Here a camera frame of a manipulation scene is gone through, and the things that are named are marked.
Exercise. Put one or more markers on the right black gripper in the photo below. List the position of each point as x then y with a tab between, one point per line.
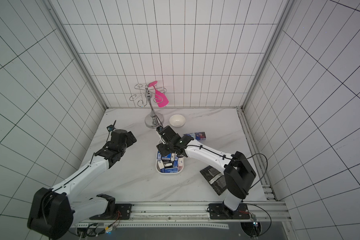
165	132

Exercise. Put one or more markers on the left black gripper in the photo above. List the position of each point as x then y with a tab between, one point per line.
128	140

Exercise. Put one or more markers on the blue white tissue pack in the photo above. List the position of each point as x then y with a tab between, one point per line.
192	135

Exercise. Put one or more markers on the blue red tissue pack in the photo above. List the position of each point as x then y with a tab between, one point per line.
200	136

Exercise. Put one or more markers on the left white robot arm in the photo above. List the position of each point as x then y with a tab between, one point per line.
54	210

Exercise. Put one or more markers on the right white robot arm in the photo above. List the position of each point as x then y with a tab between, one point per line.
238	172

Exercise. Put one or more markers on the white storage box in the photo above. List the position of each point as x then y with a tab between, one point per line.
168	161

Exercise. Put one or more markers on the white ceramic bowl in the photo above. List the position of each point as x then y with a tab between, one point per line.
177	120

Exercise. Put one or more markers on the chrome hook stand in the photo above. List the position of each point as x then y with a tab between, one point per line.
146	98

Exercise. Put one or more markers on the black packaged item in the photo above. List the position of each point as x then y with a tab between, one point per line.
215	179

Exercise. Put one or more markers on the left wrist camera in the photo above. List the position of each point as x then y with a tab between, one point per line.
110	128

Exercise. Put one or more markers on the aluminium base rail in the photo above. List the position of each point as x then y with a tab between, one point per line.
187	214

